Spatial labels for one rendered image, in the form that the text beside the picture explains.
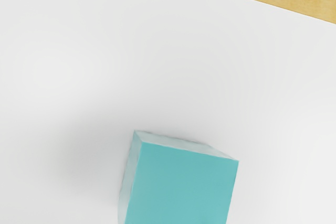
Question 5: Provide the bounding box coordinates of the teal block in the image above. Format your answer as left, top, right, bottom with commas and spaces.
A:
118, 129, 239, 224

